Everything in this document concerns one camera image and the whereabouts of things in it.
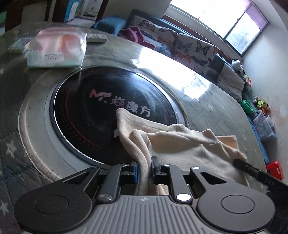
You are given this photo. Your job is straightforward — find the butterfly print pillow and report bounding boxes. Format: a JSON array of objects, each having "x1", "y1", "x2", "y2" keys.
[
  {"x1": 132, "y1": 16, "x2": 178, "y2": 57},
  {"x1": 173, "y1": 33, "x2": 219, "y2": 76}
]

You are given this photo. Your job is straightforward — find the white pink tissue pack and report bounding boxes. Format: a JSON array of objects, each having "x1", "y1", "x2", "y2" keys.
[{"x1": 26, "y1": 28, "x2": 88, "y2": 68}]

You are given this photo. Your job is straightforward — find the blue cabinet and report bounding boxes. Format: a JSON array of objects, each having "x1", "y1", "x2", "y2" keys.
[{"x1": 64, "y1": 0, "x2": 79, "y2": 22}]

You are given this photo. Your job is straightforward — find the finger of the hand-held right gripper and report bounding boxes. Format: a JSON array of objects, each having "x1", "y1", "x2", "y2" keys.
[{"x1": 233, "y1": 159, "x2": 279, "y2": 188}]

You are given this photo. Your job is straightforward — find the black round induction cooktop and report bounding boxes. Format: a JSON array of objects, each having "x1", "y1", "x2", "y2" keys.
[{"x1": 49, "y1": 66, "x2": 187, "y2": 166}]

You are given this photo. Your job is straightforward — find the panda plush toy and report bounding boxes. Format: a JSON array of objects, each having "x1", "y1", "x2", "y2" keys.
[{"x1": 232, "y1": 59, "x2": 244, "y2": 73}]

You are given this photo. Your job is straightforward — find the grey pillow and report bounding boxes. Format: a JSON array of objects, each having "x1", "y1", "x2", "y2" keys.
[{"x1": 217, "y1": 63, "x2": 246, "y2": 103}]

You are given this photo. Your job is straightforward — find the blue sofa cover cloth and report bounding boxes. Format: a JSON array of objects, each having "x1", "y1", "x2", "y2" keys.
[{"x1": 247, "y1": 117, "x2": 270, "y2": 163}]

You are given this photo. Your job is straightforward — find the green plastic bowl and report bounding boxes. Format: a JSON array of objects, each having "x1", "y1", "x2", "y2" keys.
[{"x1": 241, "y1": 100, "x2": 255, "y2": 113}]

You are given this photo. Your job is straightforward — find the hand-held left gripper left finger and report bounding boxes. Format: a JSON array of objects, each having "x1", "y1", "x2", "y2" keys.
[{"x1": 61, "y1": 161, "x2": 138, "y2": 202}]

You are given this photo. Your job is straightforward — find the clear plastic storage box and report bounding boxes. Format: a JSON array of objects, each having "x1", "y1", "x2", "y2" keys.
[{"x1": 253, "y1": 112, "x2": 276, "y2": 141}]

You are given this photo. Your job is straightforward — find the window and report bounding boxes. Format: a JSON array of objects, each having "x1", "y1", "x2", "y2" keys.
[{"x1": 164, "y1": 0, "x2": 269, "y2": 55}]

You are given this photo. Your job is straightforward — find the blue sofa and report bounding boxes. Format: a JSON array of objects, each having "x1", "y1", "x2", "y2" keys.
[{"x1": 91, "y1": 9, "x2": 270, "y2": 165}]

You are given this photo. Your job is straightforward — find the small clear packet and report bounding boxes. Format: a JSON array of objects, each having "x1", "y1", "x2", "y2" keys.
[{"x1": 9, "y1": 37, "x2": 34, "y2": 53}]

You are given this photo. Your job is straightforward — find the purple roller blind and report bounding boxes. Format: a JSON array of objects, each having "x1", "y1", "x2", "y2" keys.
[{"x1": 244, "y1": 4, "x2": 269, "y2": 31}]

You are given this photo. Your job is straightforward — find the magenta cloth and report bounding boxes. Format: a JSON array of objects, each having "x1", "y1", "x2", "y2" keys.
[{"x1": 119, "y1": 26, "x2": 149, "y2": 45}]

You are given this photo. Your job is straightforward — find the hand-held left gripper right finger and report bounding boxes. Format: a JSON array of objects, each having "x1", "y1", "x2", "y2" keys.
[{"x1": 151, "y1": 156, "x2": 228, "y2": 202}]

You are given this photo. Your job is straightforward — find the cream sweatshirt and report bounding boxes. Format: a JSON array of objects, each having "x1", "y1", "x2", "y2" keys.
[{"x1": 114, "y1": 108, "x2": 248, "y2": 196}]

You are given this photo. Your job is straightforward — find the colourful plush toys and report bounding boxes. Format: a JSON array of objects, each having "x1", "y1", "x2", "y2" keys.
[{"x1": 253, "y1": 97, "x2": 270, "y2": 111}]

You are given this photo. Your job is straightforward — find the dark wooden door frame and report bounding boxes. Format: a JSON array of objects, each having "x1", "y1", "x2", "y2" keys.
[{"x1": 45, "y1": 0, "x2": 108, "y2": 23}]

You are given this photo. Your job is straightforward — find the dark wooden chair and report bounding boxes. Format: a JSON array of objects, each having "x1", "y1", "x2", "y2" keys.
[{"x1": 4, "y1": 0, "x2": 25, "y2": 32}]

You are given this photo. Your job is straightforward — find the grey remote control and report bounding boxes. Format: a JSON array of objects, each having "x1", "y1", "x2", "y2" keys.
[{"x1": 87, "y1": 33, "x2": 108, "y2": 43}]

